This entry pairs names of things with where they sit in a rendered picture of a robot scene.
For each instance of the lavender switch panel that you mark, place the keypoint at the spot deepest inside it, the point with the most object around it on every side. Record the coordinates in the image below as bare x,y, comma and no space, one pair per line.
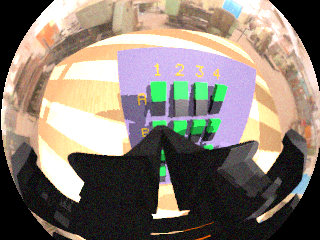
203,96

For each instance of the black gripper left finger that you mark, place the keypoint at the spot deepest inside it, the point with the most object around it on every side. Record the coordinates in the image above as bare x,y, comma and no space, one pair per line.
137,169

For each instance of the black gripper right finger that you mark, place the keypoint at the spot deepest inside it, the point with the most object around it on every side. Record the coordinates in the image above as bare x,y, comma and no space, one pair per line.
189,164

